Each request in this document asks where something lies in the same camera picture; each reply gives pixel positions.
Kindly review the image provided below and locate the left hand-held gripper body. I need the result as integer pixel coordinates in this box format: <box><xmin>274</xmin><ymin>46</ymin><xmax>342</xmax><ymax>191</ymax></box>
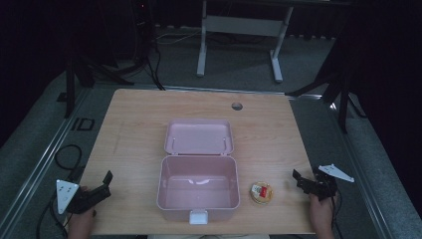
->
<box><xmin>55</xmin><ymin>179</ymin><xmax>102</xmax><ymax>215</ymax></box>

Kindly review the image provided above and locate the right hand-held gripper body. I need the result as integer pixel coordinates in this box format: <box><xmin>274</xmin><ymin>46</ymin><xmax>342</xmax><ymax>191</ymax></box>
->
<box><xmin>309</xmin><ymin>163</ymin><xmax>355</xmax><ymax>202</ymax></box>

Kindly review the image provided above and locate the round yellow tin red label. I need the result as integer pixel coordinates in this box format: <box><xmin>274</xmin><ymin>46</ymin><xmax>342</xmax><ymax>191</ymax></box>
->
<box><xmin>249</xmin><ymin>180</ymin><xmax>275</xmax><ymax>206</ymax></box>

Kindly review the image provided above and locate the pink plastic storage box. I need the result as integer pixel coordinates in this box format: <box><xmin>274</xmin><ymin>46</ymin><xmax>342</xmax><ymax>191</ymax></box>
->
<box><xmin>155</xmin><ymin>119</ymin><xmax>241</xmax><ymax>226</ymax></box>

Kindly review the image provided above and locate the person's right hand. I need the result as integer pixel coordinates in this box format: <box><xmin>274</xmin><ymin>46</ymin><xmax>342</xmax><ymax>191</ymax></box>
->
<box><xmin>309</xmin><ymin>193</ymin><xmax>337</xmax><ymax>231</ymax></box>

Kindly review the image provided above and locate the person's left hand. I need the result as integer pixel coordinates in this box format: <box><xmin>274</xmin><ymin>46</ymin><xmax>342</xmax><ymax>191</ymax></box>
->
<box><xmin>67</xmin><ymin>185</ymin><xmax>98</xmax><ymax>233</ymax></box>

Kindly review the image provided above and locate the black metal stand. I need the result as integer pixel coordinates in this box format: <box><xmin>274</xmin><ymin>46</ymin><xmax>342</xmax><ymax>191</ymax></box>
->
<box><xmin>286</xmin><ymin>31</ymin><xmax>368</xmax><ymax>134</ymax></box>
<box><xmin>64</xmin><ymin>54</ymin><xmax>135</xmax><ymax>120</ymax></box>

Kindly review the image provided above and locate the person's light clothing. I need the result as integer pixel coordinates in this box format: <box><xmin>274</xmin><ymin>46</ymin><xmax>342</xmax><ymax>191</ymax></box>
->
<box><xmin>146</xmin><ymin>233</ymin><xmax>271</xmax><ymax>239</ymax></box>

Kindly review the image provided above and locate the dark computer tower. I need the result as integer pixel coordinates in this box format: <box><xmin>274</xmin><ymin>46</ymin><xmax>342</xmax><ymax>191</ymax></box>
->
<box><xmin>129</xmin><ymin>0</ymin><xmax>156</xmax><ymax>66</ymax></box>

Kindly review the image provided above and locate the black cable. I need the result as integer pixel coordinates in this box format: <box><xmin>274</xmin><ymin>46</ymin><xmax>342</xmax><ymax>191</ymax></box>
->
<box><xmin>35</xmin><ymin>143</ymin><xmax>86</xmax><ymax>239</ymax></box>
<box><xmin>330</xmin><ymin>194</ymin><xmax>344</xmax><ymax>239</ymax></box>

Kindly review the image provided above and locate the white floor cable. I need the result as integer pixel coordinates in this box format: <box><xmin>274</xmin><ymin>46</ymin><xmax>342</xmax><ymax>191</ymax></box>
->
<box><xmin>154</xmin><ymin>29</ymin><xmax>204</xmax><ymax>46</ymax></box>

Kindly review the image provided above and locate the white metal desk frame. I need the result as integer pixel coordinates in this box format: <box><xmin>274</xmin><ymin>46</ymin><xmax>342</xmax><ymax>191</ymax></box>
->
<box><xmin>196</xmin><ymin>0</ymin><xmax>295</xmax><ymax>84</ymax></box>

